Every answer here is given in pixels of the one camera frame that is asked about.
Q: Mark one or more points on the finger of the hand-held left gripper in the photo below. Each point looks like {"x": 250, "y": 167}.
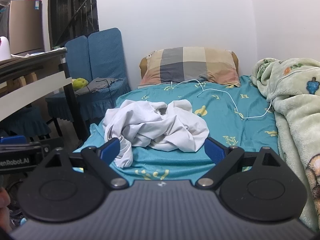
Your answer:
{"x": 12, "y": 139}

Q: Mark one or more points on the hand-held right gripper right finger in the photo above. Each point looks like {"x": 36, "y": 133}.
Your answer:
{"x": 215, "y": 151}

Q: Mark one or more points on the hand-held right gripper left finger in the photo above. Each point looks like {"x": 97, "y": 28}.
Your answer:
{"x": 110, "y": 148}

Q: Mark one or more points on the white garment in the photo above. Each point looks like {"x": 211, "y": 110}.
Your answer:
{"x": 150, "y": 125}

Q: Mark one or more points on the person's left hand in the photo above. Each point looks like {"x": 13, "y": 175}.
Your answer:
{"x": 4, "y": 205}

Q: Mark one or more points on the blue covered stool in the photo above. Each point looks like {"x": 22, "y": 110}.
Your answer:
{"x": 25, "y": 122}

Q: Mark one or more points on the teal patterned bed sheet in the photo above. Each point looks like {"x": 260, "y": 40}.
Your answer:
{"x": 225, "y": 105}

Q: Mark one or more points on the white-edged table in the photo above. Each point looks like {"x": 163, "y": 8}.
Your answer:
{"x": 30, "y": 90}

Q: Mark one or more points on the grey cloth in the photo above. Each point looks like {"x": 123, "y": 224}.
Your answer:
{"x": 100, "y": 84}

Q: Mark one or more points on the green plush toy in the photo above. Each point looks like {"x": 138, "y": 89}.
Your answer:
{"x": 79, "y": 83}

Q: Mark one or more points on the pale green fleece blanket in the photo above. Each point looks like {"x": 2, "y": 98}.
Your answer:
{"x": 295, "y": 120}

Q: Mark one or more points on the checked pillow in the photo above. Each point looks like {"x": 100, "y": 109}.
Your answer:
{"x": 187, "y": 65}

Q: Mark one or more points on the white rounded appliance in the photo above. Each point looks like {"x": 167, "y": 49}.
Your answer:
{"x": 4, "y": 47}

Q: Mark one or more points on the blue covered chair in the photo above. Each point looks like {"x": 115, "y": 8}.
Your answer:
{"x": 76, "y": 55}
{"x": 105, "y": 52}

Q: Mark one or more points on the beige refrigerator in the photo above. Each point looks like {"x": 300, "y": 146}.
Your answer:
{"x": 25, "y": 27}

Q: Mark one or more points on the dark barred window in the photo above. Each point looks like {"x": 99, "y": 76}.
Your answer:
{"x": 72, "y": 12}

